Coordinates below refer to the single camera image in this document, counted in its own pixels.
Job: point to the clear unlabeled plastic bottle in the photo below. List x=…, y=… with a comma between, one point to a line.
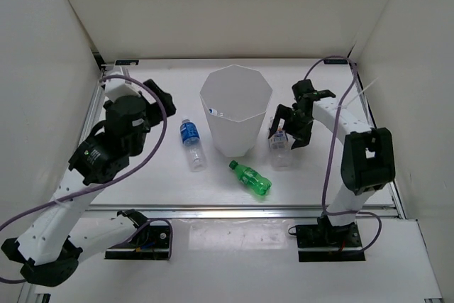
x=214, y=112

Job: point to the white octagonal plastic bin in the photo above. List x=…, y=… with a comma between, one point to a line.
x=243, y=95

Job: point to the left aluminium side rail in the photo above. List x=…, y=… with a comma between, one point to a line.
x=92, y=96

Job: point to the white orange label bottle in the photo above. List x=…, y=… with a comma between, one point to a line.
x=279, y=147

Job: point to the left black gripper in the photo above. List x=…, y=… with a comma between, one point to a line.
x=157, y=113

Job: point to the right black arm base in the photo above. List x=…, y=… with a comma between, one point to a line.
x=314, y=248

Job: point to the aluminium front rail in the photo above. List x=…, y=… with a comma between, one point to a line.
x=207, y=212

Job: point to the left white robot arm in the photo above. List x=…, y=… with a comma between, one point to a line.
x=49, y=251

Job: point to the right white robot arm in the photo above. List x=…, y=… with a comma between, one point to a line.
x=337, y=216

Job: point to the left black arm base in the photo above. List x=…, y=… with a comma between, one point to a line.
x=152, y=239

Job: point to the blue label plastic bottle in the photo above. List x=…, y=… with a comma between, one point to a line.
x=192, y=145

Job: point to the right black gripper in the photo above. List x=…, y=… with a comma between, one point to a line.
x=302, y=137

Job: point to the green plastic soda bottle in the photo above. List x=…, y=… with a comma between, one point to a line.
x=250, y=178

